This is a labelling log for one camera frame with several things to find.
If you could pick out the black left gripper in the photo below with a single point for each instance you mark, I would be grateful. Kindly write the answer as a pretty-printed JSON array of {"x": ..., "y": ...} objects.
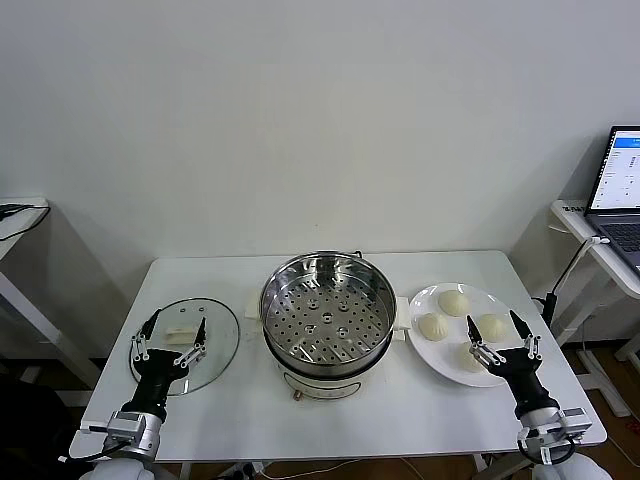
[{"x": 157, "y": 375}]

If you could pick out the stainless steel steamer basket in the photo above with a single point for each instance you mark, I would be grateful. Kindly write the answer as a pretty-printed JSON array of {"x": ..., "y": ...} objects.
[{"x": 325, "y": 320}]

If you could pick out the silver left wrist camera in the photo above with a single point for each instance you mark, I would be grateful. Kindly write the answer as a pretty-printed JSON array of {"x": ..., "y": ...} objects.
[{"x": 127, "y": 426}]

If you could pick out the white steamed baozi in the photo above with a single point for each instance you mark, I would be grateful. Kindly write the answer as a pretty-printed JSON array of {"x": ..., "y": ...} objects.
[
  {"x": 465, "y": 359},
  {"x": 432, "y": 327},
  {"x": 494, "y": 328},
  {"x": 453, "y": 302}
]

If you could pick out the white round plate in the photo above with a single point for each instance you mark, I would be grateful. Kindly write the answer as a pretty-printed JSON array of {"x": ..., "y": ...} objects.
[{"x": 500, "y": 300}]

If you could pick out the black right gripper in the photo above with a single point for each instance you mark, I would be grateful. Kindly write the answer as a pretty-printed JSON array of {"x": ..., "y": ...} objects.
[{"x": 522, "y": 375}]

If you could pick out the round glass pot lid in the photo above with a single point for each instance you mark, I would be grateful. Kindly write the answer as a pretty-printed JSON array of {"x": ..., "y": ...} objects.
[{"x": 220, "y": 325}]

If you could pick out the white electric cooking pot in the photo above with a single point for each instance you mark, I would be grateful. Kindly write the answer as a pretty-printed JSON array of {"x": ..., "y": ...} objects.
[{"x": 320, "y": 387}]

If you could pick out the white laptop side table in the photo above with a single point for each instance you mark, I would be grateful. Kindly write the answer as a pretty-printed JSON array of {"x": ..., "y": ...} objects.
[{"x": 575, "y": 222}]

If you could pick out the open grey laptop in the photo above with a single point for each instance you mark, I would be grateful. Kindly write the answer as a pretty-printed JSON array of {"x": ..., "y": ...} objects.
[{"x": 620, "y": 170}]

